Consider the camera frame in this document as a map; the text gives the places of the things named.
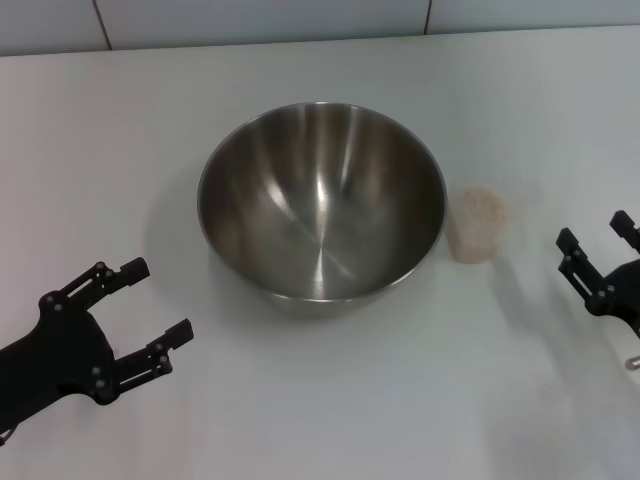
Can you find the clear plastic cup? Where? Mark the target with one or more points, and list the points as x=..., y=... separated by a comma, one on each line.
x=477, y=235

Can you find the stainless steel mixing bowl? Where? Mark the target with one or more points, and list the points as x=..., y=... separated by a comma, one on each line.
x=320, y=210

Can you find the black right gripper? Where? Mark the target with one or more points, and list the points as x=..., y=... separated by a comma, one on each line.
x=625, y=295

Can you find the white rice grains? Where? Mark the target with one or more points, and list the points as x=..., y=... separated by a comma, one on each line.
x=480, y=205

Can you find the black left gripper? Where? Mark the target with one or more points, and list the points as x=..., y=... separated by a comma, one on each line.
x=60, y=350

